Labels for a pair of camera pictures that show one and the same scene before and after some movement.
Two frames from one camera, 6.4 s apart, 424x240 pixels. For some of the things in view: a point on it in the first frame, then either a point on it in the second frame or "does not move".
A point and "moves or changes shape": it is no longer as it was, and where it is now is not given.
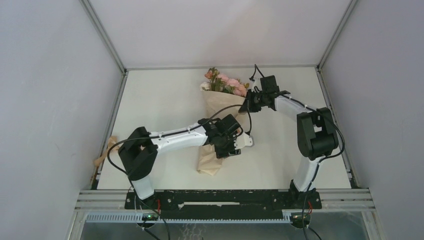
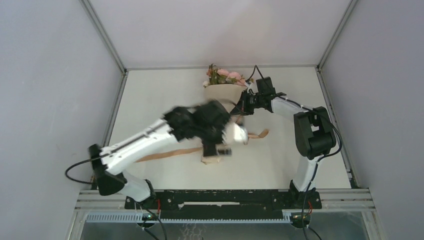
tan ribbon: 112,140 moves or changes shape
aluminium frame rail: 328,199 does not move
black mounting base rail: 227,204 does not move
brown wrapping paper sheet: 218,105 moves or changes shape
